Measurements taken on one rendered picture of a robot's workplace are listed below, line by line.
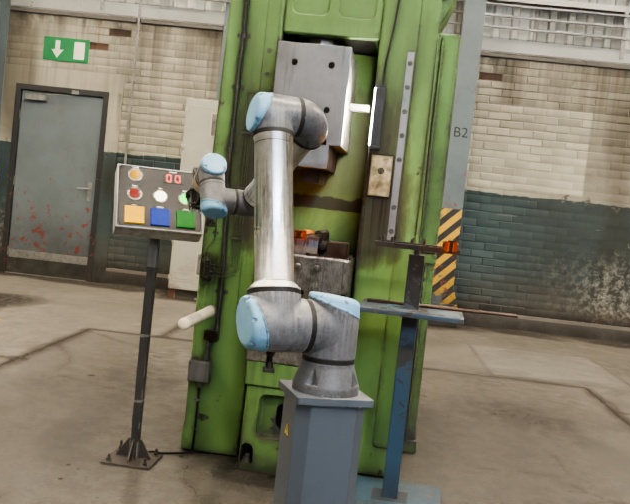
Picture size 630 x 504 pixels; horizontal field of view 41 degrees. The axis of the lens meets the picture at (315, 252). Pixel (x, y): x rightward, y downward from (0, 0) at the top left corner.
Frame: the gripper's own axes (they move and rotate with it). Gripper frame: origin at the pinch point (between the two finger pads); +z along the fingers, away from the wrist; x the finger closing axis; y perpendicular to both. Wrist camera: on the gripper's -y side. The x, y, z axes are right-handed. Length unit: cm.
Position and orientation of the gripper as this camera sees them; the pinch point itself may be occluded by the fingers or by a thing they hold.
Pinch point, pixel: (193, 205)
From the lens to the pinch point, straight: 330.4
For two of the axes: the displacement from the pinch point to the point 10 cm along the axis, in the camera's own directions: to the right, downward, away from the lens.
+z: -3.3, 4.1, 8.5
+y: 0.6, 9.1, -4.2
